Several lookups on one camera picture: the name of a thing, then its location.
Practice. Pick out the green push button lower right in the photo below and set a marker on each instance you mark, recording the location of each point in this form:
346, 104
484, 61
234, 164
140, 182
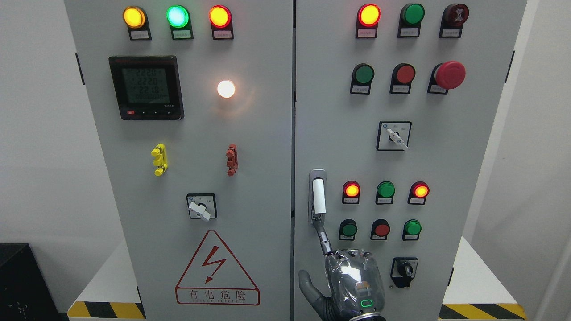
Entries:
411, 230

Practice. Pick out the green push button lower left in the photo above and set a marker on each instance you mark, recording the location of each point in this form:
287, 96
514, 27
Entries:
347, 230

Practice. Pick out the red push button lower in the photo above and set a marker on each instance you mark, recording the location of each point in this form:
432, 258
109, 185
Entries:
380, 230

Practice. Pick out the yellow terminal connector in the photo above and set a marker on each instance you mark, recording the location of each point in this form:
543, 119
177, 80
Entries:
160, 159

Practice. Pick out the red emergency stop button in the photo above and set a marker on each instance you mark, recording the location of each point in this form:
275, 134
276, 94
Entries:
446, 76

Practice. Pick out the red lit indicator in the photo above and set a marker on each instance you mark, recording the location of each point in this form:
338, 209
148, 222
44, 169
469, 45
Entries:
418, 193
351, 193
367, 21

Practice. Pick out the white lit indicator light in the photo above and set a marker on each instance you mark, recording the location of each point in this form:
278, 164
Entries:
226, 89

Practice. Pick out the red electric danger warning sticker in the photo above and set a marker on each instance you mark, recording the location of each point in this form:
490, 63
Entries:
214, 276

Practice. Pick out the red lit indicator middle right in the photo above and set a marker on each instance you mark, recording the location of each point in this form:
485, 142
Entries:
418, 193

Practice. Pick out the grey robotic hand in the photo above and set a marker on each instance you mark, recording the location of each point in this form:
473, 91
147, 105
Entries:
354, 280

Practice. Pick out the red lit indicator middle left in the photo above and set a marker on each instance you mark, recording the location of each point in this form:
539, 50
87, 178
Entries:
351, 193

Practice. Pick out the grey cabinet door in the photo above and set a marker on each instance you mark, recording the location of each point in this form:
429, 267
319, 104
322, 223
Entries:
254, 205
337, 131

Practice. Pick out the grey left cabinet door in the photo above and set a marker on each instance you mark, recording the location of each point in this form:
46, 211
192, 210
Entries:
254, 205

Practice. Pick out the red push button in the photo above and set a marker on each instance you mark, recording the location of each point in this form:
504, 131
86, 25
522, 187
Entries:
380, 230
402, 77

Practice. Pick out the grey right cabinet door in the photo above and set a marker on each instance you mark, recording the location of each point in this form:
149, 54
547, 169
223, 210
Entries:
337, 131

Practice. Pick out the silver door handle latch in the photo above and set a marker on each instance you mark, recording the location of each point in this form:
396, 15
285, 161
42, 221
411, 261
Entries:
317, 196

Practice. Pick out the white selector switch upper right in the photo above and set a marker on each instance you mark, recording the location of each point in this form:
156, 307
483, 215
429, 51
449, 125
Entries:
393, 135

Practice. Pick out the green lit indicator light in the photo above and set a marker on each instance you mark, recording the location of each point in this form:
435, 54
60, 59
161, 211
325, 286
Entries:
180, 22

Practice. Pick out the green indicator middle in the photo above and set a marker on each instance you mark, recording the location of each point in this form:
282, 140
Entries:
385, 193

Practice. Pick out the yellow indicator light top left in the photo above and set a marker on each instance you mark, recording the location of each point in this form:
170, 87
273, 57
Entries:
137, 23

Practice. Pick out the dark red buzzer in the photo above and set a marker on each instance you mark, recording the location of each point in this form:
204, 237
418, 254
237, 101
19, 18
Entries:
452, 20

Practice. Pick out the orange red indicator light left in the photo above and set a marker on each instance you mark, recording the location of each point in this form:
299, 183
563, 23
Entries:
221, 22

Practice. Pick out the red lit indicator top right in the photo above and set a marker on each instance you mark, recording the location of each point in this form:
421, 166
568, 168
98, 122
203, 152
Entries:
367, 21

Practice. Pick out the white selector switch left door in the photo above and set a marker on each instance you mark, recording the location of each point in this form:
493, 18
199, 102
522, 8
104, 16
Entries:
202, 206

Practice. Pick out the black box bottom left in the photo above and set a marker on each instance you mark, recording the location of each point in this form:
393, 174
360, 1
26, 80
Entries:
24, 295

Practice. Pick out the green indicator top right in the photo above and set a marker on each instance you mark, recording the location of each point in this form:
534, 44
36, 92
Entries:
410, 22

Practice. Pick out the green push button upper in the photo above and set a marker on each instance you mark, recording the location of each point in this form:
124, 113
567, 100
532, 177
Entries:
362, 77

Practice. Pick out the black key selector switch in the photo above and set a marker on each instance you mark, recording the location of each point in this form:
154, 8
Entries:
403, 271

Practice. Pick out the black digital power meter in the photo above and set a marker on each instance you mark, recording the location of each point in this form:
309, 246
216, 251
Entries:
147, 87

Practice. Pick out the red terminal connector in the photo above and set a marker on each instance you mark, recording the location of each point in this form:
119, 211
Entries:
232, 162

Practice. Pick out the green push button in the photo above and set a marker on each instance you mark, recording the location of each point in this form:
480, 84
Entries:
362, 77
411, 230
347, 230

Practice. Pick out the red push button upper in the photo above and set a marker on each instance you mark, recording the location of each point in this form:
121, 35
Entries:
402, 77

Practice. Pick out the white platform with hazard stripes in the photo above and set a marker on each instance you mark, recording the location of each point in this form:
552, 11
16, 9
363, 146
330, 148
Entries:
473, 294

